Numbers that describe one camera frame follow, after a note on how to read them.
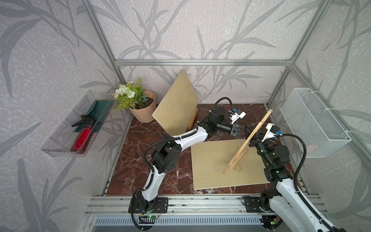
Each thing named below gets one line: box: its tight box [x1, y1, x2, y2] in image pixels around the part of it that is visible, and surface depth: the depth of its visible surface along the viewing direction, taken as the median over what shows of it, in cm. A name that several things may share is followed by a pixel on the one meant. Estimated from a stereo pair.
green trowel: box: [74, 99, 115, 133], surface depth 69 cm
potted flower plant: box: [112, 77, 157, 124], surface depth 89 cm
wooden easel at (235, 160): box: [222, 109, 273, 175], surface depth 67 cm
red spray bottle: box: [70, 115, 97, 155], surface depth 61 cm
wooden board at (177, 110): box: [151, 68, 200, 137], surface depth 93 cm
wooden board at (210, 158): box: [190, 139, 271, 191], surface depth 90 cm
